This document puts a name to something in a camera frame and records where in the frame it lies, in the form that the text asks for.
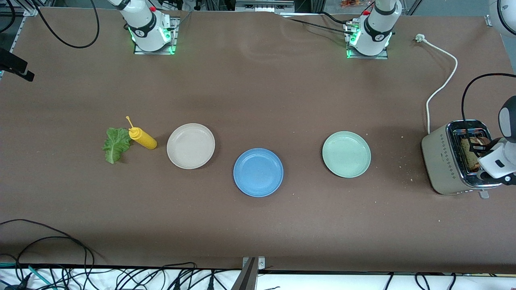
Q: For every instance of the green lettuce leaf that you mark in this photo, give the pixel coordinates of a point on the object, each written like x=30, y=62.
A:
x=116, y=145

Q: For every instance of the yellow squeeze bottle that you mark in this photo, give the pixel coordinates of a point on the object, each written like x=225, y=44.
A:
x=143, y=139

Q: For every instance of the grey metal box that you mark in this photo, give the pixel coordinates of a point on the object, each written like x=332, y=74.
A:
x=264, y=6

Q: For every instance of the aluminium table edge bracket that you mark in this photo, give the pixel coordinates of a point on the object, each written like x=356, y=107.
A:
x=261, y=262

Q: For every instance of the mint green plate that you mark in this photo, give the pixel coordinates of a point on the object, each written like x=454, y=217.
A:
x=346, y=154

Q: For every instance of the beige chrome toaster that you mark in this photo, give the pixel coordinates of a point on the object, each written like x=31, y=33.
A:
x=441, y=161

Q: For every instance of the blue plate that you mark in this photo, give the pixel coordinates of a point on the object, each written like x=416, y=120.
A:
x=258, y=172

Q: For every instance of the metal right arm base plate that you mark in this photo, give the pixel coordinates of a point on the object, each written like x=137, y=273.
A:
x=174, y=40

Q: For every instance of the aluminium frame rail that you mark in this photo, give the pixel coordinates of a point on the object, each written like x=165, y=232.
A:
x=30, y=9

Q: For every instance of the brown bread slice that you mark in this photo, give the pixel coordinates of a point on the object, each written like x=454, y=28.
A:
x=467, y=157
x=481, y=140

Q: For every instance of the beige plate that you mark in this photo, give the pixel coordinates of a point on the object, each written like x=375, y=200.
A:
x=190, y=146

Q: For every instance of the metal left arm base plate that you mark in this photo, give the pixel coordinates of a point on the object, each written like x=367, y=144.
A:
x=363, y=57

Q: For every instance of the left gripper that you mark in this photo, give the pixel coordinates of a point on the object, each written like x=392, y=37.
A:
x=478, y=146

